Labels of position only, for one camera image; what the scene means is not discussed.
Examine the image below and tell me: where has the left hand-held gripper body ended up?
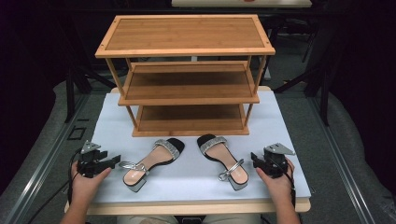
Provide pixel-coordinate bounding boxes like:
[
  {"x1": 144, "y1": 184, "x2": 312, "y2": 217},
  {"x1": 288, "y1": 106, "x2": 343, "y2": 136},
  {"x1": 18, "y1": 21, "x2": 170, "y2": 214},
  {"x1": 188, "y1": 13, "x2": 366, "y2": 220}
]
[{"x1": 77, "y1": 140, "x2": 108, "y2": 179}]

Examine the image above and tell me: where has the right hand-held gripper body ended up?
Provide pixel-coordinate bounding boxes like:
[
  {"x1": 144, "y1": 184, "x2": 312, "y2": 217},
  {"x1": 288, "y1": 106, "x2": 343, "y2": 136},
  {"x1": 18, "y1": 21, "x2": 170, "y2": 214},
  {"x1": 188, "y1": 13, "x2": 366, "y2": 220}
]
[{"x1": 259, "y1": 142, "x2": 296, "y2": 179}]

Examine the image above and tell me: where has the silver strap heeled sandal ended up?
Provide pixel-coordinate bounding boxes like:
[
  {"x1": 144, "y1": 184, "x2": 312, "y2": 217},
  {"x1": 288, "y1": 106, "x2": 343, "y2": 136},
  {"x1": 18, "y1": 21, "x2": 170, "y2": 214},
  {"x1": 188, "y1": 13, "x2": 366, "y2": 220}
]
[
  {"x1": 119, "y1": 137, "x2": 186, "y2": 193},
  {"x1": 196, "y1": 133, "x2": 249, "y2": 191}
]

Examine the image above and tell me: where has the three-tier wooden shoe rack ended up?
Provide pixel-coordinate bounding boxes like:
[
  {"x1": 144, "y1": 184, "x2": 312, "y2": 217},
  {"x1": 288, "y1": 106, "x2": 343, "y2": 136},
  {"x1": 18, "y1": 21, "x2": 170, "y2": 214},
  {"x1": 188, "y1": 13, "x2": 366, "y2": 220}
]
[{"x1": 94, "y1": 14, "x2": 276, "y2": 138}]

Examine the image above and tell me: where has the person's left hand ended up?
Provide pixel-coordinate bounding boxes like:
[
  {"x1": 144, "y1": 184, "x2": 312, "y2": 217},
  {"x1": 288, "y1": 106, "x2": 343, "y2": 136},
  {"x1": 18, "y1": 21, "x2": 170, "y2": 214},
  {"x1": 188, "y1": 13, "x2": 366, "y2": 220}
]
[{"x1": 70, "y1": 161, "x2": 113, "y2": 201}]

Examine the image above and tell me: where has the person's right hand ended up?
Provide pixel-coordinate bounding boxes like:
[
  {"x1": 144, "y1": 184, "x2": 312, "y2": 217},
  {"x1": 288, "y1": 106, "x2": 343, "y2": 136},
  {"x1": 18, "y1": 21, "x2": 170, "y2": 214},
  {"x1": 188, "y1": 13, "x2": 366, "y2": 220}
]
[{"x1": 255, "y1": 158, "x2": 296, "y2": 203}]

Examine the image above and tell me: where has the white foam mat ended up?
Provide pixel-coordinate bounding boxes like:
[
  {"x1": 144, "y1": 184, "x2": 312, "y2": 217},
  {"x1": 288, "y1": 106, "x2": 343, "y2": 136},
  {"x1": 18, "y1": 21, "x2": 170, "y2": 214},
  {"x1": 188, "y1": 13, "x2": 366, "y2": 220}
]
[{"x1": 81, "y1": 90, "x2": 313, "y2": 205}]

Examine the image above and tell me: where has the black metal stand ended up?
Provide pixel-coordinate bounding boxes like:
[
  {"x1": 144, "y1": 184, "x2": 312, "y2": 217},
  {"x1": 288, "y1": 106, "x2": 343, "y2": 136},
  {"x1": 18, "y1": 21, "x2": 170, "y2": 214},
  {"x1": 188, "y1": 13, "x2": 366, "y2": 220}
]
[
  {"x1": 273, "y1": 60, "x2": 332, "y2": 127},
  {"x1": 63, "y1": 60, "x2": 117, "y2": 124}
]

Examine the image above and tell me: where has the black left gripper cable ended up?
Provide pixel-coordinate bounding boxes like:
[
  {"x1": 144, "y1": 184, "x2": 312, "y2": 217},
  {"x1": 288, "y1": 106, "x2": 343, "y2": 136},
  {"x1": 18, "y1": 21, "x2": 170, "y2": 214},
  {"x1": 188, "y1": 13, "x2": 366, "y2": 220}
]
[{"x1": 27, "y1": 148, "x2": 83, "y2": 224}]

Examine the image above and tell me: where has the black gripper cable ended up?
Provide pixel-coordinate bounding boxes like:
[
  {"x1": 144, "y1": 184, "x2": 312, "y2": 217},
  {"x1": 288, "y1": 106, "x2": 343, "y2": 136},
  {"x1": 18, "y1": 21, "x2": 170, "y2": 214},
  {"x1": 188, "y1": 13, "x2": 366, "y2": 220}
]
[
  {"x1": 27, "y1": 148, "x2": 83, "y2": 224},
  {"x1": 283, "y1": 161, "x2": 297, "y2": 210}
]

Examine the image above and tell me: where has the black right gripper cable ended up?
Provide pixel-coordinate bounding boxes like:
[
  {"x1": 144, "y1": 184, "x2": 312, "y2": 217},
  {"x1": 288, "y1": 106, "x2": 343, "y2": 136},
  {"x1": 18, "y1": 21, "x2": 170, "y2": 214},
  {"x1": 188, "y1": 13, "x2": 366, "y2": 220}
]
[{"x1": 283, "y1": 161, "x2": 297, "y2": 210}]

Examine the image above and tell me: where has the aluminium floor rail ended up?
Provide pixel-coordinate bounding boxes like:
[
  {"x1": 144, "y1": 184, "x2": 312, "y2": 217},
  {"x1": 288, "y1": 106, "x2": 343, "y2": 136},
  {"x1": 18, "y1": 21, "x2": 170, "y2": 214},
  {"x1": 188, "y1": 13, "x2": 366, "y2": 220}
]
[
  {"x1": 305, "y1": 95, "x2": 378, "y2": 224},
  {"x1": 0, "y1": 92, "x2": 92, "y2": 224}
]

